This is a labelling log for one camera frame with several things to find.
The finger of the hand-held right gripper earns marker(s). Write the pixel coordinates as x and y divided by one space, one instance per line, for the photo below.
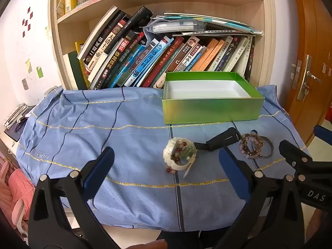
293 155
324 135

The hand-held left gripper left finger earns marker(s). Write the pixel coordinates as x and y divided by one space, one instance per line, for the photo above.
99 171

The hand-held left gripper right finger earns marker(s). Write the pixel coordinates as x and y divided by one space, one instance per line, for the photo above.
233 173

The black hair clip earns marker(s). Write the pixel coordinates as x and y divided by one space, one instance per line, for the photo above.
223 138

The green cardboard box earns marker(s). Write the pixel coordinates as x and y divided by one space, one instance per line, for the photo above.
207 109

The person's right forearm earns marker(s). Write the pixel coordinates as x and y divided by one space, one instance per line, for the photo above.
315 223

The blue striped cloth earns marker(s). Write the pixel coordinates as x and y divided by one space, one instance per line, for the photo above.
103 122

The person's leg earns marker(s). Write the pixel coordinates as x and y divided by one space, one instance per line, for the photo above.
186 240

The pink chair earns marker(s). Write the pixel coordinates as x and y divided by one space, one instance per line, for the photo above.
15 186

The stack of notebooks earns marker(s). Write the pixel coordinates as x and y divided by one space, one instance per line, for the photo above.
15 119

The brown wooden door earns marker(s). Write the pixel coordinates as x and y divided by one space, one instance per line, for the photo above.
311 31

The wooden bookshelf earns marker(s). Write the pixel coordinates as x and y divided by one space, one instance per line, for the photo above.
265 44

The green sticky note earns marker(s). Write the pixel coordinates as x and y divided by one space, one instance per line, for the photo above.
39 72

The row of leaning books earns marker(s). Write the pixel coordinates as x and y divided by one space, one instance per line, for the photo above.
134 57

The pile of flat magazines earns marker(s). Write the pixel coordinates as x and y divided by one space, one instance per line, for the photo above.
181 24

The red wall stickers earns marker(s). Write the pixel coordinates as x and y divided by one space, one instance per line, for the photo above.
26 22

